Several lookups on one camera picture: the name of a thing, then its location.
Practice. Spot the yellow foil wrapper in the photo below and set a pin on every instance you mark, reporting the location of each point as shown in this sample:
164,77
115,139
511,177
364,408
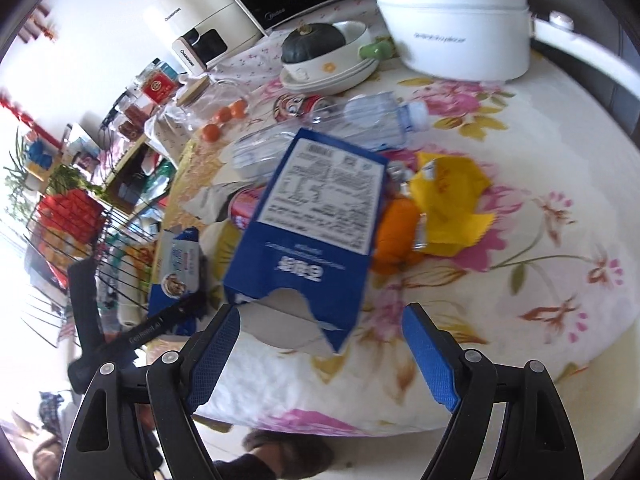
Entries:
447,190

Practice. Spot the large blue white carton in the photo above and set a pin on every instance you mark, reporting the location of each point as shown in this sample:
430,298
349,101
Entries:
298,274

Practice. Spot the small orange fruit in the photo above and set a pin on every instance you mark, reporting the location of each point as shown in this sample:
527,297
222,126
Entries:
223,115
238,109
210,133

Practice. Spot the white floral bowl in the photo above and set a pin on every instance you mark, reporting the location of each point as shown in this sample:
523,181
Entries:
359,56

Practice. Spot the black wire rack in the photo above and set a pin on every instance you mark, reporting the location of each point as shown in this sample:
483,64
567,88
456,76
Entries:
71,227

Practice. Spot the white electric cooking pot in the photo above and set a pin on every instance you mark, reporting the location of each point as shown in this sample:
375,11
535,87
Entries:
488,40

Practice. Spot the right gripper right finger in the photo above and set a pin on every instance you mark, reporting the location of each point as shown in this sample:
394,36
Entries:
536,440

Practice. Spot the glass pitcher with wooden lid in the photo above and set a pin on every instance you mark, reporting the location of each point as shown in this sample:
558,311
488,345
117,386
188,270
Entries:
196,104

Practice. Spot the brown slipper foot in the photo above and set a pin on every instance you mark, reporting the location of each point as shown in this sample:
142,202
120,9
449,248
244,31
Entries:
289,456

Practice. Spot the red soda can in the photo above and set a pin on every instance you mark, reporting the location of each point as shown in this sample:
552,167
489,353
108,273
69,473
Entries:
295,106
243,205

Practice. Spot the dark green squash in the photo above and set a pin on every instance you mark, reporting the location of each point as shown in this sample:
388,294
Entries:
309,41

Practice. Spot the small blue milk carton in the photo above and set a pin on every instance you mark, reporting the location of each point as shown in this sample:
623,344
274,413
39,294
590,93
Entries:
179,274

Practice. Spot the cream air fryer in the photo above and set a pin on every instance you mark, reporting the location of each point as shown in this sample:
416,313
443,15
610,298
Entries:
204,32

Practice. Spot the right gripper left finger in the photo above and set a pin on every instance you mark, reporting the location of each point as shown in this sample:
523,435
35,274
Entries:
106,441

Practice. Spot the clear plastic water bottle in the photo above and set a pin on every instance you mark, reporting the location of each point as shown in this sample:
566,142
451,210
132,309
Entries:
377,122

